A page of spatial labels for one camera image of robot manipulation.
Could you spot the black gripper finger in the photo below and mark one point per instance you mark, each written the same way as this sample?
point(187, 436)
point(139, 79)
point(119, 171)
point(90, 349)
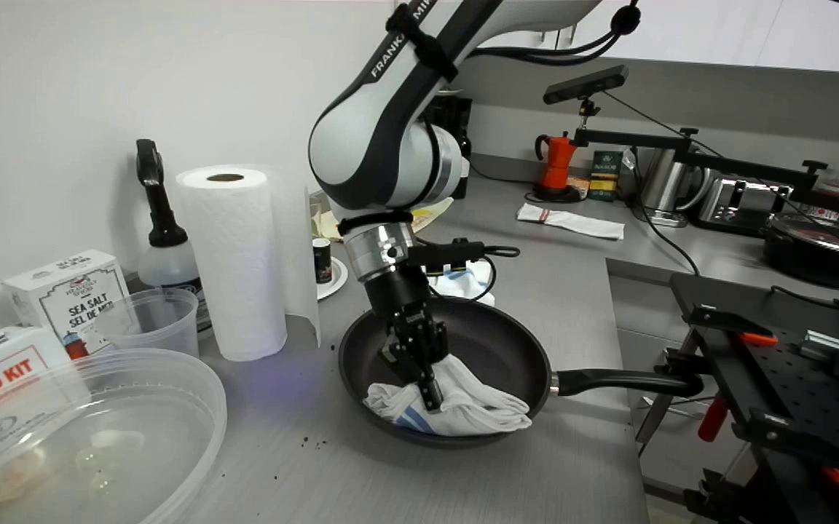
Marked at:
point(398, 359)
point(432, 382)

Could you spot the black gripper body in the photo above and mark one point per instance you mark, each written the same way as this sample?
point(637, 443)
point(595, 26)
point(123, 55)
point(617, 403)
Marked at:
point(407, 308)

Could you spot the white towel with blue stripes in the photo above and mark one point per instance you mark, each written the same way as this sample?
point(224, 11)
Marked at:
point(465, 288)
point(480, 410)

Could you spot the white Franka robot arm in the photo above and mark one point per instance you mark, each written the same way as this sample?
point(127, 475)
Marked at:
point(371, 146)

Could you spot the dark nonstick frying pan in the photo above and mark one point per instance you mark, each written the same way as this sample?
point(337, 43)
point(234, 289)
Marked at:
point(496, 340)

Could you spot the white paper towel roll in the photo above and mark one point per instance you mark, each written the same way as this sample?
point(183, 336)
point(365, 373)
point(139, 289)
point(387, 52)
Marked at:
point(234, 264)

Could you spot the round white plate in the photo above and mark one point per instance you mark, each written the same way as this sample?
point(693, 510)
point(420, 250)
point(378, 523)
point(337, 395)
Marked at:
point(339, 282)

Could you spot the folded white paper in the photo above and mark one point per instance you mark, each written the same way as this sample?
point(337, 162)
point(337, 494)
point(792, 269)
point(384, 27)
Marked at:
point(576, 222)

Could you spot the orange red kettle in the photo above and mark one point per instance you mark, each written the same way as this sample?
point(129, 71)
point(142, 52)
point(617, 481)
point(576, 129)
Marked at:
point(554, 164)

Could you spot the small clear plastic container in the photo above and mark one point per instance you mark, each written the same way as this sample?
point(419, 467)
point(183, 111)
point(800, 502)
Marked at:
point(162, 325)

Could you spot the green box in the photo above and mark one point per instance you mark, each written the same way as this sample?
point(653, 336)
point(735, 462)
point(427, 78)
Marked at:
point(608, 175)

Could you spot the large clear plastic bowl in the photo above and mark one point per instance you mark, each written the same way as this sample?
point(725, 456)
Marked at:
point(146, 437)

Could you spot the spray bottle with black trigger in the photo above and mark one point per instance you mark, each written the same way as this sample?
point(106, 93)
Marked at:
point(152, 175)

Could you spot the stainless steel kettle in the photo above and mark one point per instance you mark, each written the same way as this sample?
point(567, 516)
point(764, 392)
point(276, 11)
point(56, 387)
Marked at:
point(668, 186)

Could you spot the white sea salt box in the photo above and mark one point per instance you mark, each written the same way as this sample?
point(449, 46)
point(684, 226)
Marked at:
point(73, 301)

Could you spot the stainless steel toaster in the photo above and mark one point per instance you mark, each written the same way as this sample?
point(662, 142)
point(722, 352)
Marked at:
point(744, 203)

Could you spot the black breadboard table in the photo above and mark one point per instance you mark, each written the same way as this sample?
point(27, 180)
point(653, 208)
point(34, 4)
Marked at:
point(808, 389)

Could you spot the white first aid kit box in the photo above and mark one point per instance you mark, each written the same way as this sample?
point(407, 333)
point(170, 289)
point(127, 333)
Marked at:
point(2, 379)

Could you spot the black round skillet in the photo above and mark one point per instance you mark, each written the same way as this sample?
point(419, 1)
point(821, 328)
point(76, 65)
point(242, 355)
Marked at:
point(824, 250)

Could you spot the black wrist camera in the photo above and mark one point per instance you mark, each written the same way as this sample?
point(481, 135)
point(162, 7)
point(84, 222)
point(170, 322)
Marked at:
point(449, 254)

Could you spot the black camera on boom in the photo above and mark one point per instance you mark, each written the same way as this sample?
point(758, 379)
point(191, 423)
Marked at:
point(583, 85)

